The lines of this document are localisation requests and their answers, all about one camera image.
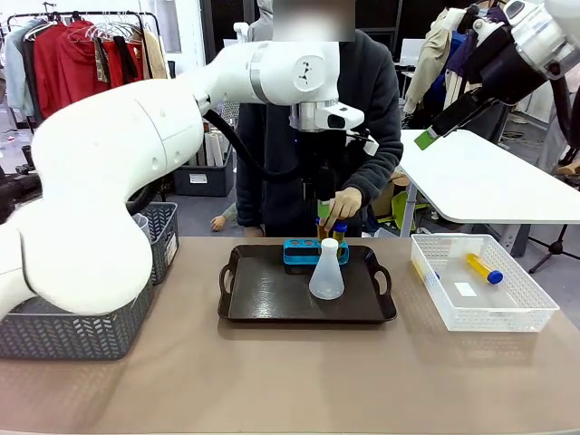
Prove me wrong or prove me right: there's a bright green plastic object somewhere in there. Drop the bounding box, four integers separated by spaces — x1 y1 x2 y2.
391 189 430 232

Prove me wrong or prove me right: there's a dark grey storage bin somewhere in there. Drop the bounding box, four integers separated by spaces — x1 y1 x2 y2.
173 144 236 198

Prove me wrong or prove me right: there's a red hanging hoodie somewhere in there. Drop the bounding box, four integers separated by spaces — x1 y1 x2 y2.
58 20 110 108

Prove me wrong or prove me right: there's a person in dark fleece jacket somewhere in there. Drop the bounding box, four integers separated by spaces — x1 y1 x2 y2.
235 0 404 239

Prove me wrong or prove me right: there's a person's left forearm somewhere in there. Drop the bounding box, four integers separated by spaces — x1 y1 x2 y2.
337 135 404 214

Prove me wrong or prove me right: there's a black metal clothes rack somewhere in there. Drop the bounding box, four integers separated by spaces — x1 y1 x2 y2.
6 2 160 42

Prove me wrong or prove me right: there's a white paper roll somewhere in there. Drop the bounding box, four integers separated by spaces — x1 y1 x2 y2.
203 131 217 168
212 133 227 168

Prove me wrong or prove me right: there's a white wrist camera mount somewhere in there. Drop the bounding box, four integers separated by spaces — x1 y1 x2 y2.
469 4 489 35
346 129 380 158

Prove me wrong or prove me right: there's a beige coat on mannequin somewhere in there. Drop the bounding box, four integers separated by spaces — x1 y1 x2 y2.
404 8 468 115

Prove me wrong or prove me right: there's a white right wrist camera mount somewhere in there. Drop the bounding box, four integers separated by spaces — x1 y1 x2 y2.
469 4 489 35

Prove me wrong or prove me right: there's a blue test tube rack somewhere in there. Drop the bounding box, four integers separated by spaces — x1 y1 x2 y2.
283 238 351 276

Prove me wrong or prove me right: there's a pale grey hanging jacket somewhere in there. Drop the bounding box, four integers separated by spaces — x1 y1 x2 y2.
3 18 40 118

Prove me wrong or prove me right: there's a white table with metal legs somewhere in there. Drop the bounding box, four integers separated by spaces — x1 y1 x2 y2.
398 129 580 259

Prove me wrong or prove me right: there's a navy purple hanging garment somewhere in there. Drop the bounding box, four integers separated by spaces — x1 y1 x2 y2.
446 31 481 83

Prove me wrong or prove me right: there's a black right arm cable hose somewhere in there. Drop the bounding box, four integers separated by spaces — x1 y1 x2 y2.
549 74 580 167

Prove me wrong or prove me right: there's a person's left hand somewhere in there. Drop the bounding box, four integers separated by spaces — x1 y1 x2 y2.
326 188 363 227

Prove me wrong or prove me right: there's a long red hanging dress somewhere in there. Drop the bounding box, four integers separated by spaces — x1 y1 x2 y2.
102 38 142 90

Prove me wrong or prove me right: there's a dark brown serving tray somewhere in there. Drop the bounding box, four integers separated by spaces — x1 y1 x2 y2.
217 244 399 324

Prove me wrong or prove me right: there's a translucent white conical flask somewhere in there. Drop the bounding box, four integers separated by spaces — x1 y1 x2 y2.
308 238 346 301

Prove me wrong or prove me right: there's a mannequin in grey hoodie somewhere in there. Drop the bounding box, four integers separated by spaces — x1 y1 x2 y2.
246 0 276 43

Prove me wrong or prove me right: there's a brown cardboard box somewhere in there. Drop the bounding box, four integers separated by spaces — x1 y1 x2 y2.
374 171 409 219

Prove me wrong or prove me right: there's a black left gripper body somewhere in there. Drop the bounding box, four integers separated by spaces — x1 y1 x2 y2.
302 130 351 201

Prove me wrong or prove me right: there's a grey plastic lattice basket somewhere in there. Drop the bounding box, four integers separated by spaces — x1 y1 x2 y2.
0 275 155 363

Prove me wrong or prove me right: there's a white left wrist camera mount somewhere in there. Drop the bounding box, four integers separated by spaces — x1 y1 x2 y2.
346 129 380 158

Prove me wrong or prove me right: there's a white plastic lattice basket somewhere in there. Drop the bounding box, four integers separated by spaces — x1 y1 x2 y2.
410 233 561 334

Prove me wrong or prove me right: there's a grey basket with white label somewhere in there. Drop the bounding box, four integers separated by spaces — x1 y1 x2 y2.
126 201 180 287

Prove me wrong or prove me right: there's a red hanging coat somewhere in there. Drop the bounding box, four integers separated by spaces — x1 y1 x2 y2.
32 21 73 120

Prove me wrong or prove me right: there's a beige hanging garment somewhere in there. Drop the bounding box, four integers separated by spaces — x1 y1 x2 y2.
140 29 171 81

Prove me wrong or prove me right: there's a black tripod stand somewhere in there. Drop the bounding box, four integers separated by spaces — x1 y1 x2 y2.
527 224 580 276

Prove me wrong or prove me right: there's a child doll in green top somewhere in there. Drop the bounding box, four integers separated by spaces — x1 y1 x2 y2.
209 201 264 239

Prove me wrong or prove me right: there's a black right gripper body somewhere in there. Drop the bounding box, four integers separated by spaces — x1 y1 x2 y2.
465 22 549 108

